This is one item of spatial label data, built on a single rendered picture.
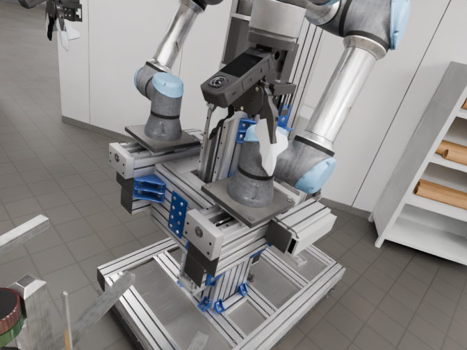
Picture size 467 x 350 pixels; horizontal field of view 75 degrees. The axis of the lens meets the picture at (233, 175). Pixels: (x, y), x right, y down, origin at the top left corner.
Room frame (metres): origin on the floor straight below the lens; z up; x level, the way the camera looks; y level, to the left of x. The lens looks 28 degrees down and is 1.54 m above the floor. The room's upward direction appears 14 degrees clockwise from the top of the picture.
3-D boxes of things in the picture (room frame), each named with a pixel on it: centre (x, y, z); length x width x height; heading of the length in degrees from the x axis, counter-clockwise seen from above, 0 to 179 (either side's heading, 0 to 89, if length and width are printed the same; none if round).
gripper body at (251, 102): (0.50, -0.01, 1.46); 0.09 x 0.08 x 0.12; 141
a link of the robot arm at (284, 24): (0.50, 0.00, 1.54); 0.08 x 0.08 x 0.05
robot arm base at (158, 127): (1.15, 0.32, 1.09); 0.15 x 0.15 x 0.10
